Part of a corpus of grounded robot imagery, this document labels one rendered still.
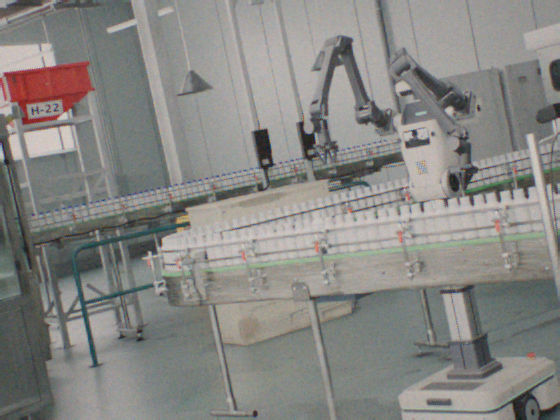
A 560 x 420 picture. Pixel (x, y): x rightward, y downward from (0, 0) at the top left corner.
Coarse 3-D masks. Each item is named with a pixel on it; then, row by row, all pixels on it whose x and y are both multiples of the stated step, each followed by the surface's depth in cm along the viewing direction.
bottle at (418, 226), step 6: (414, 204) 445; (414, 210) 442; (420, 210) 442; (414, 216) 441; (420, 216) 441; (414, 222) 441; (420, 222) 441; (414, 228) 442; (420, 228) 441; (420, 240) 441; (426, 240) 442
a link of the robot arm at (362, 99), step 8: (328, 40) 505; (336, 40) 501; (352, 40) 510; (344, 48) 508; (352, 48) 511; (344, 56) 509; (352, 56) 511; (344, 64) 511; (352, 64) 510; (352, 72) 510; (352, 80) 511; (360, 80) 513; (352, 88) 513; (360, 88) 512; (360, 96) 512; (368, 96) 515; (360, 104) 513; (368, 104) 512; (376, 112) 513; (360, 120) 515; (376, 120) 513
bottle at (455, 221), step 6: (456, 198) 431; (450, 204) 431; (456, 204) 431; (450, 210) 430; (456, 210) 429; (450, 216) 431; (456, 216) 429; (450, 222) 431; (456, 222) 430; (456, 228) 430; (462, 228) 430; (456, 234) 430; (462, 234) 430
